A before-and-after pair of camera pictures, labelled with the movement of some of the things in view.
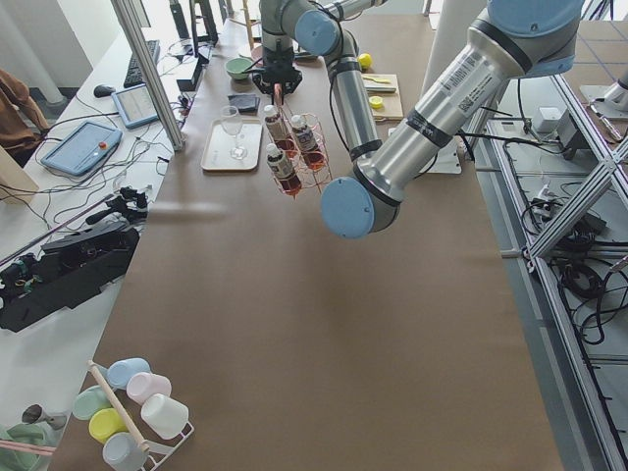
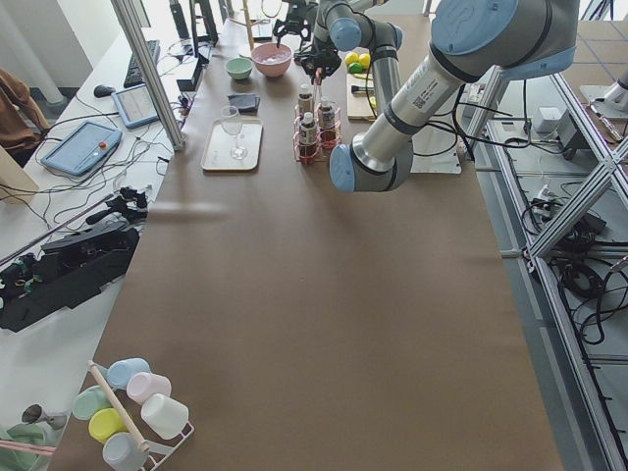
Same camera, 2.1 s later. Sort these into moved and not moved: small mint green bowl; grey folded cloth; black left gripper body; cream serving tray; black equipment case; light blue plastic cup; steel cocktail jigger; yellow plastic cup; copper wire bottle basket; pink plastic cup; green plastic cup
Moved: black left gripper body; copper wire bottle basket
Not moved: grey folded cloth; pink plastic cup; black equipment case; steel cocktail jigger; yellow plastic cup; light blue plastic cup; small mint green bowl; cream serving tray; green plastic cup
